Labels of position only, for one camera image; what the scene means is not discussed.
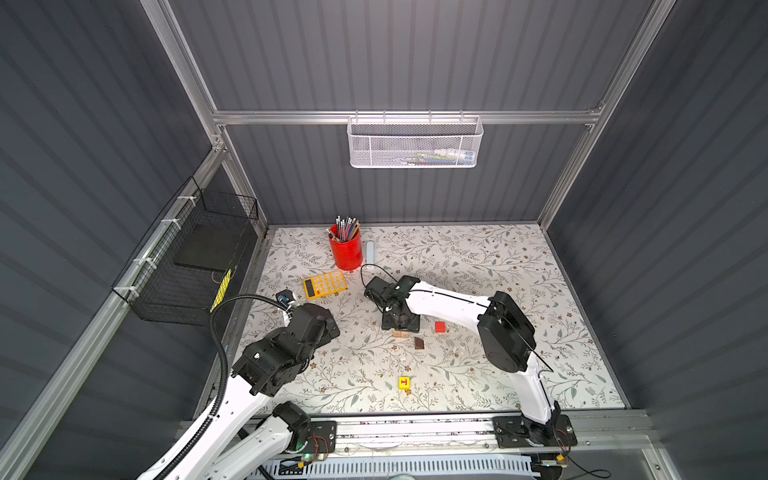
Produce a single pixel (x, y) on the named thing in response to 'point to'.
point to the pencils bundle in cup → (345, 228)
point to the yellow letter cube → (404, 383)
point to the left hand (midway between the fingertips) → (317, 323)
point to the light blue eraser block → (370, 252)
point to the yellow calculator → (325, 285)
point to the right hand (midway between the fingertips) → (397, 328)
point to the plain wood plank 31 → (402, 334)
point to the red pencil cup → (347, 255)
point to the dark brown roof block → (419, 343)
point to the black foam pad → (213, 246)
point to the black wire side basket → (187, 269)
